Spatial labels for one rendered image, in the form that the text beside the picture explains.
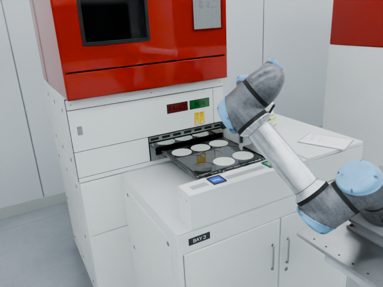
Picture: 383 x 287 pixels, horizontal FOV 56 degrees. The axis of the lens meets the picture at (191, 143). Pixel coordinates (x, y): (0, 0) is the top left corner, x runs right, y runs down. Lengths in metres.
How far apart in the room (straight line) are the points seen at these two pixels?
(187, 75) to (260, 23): 2.29
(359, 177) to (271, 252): 0.63
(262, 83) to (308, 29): 3.32
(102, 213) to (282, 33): 2.97
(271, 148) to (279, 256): 0.67
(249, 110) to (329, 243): 0.51
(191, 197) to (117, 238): 0.81
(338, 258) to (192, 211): 0.49
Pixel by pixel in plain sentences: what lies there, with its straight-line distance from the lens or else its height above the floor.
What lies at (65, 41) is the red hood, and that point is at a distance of 1.57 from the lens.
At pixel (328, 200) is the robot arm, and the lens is 1.15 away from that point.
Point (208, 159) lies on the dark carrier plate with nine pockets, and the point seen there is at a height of 0.90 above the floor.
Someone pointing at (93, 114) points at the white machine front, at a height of 1.14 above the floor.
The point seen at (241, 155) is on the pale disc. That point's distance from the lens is 1.71.
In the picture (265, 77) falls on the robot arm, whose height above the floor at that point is 1.35.
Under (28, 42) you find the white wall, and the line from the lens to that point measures 3.10.
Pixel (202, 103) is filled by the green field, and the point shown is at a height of 1.09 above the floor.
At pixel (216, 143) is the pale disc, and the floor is 0.90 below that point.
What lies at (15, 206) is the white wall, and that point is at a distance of 3.40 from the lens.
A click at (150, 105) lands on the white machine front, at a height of 1.14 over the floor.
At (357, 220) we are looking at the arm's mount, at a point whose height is 0.87.
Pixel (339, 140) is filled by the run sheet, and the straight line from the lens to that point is 1.76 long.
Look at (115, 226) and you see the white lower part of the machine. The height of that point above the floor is 0.53.
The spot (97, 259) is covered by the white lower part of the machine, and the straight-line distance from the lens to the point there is 2.00.
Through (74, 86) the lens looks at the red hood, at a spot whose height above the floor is 1.28.
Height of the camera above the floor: 1.55
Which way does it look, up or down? 20 degrees down
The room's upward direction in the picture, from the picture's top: 3 degrees counter-clockwise
